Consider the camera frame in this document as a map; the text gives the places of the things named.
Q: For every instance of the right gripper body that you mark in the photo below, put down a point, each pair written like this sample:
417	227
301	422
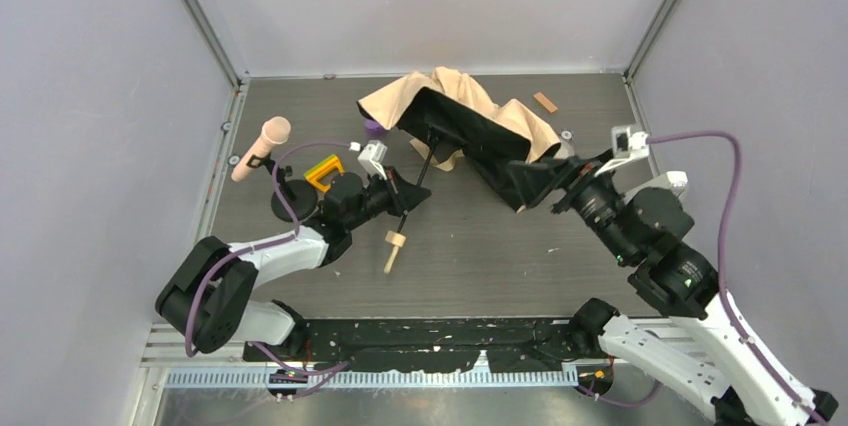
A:
569	186

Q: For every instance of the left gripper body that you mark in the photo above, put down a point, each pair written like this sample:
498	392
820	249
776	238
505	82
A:
395	192

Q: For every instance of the beige folding umbrella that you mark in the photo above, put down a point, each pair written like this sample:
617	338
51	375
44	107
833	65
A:
449	115

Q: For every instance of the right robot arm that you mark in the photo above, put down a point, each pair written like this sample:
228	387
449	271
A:
645	232

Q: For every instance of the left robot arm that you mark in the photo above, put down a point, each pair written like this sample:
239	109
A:
208	299

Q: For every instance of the purple heart-shaped box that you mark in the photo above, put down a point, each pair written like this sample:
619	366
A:
372	127

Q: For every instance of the orange green triangle block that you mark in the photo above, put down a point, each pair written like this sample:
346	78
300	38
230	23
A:
320	176

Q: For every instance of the pink toy microphone on stand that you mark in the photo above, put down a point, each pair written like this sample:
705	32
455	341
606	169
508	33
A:
291	200

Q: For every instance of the small wooden block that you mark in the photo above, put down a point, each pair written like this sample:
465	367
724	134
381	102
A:
545	102

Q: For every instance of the white stand holder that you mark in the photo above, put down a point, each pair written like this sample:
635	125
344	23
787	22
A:
674	181

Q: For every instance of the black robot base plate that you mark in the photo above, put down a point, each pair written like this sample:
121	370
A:
534	344

